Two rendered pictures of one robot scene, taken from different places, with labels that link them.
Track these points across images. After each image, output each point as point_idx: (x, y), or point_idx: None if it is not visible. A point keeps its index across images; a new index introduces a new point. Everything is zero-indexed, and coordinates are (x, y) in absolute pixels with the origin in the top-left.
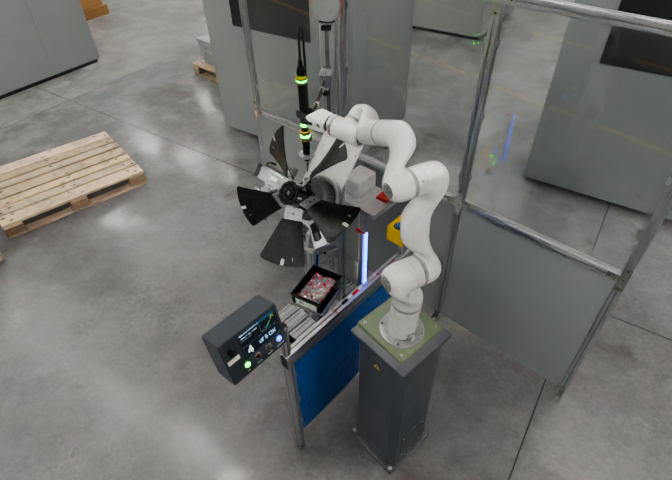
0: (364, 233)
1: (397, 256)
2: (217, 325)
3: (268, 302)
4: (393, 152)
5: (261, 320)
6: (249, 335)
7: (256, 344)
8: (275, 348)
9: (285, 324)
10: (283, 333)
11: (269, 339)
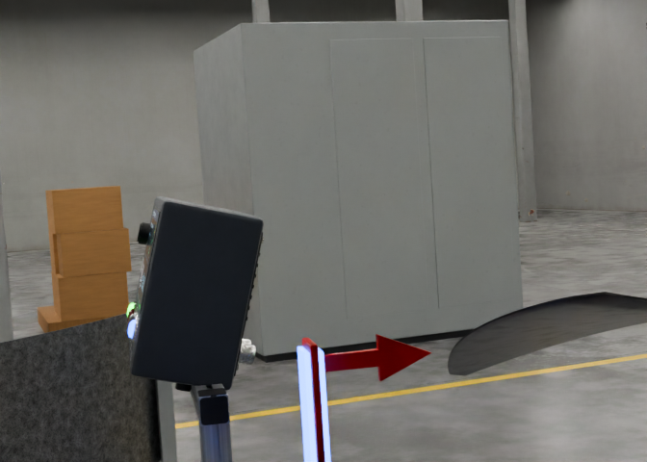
0: (304, 339)
1: None
2: (235, 211)
3: (187, 203)
4: None
5: (155, 218)
6: (150, 232)
7: (142, 278)
8: (130, 352)
9: (206, 395)
10: (137, 330)
11: (139, 301)
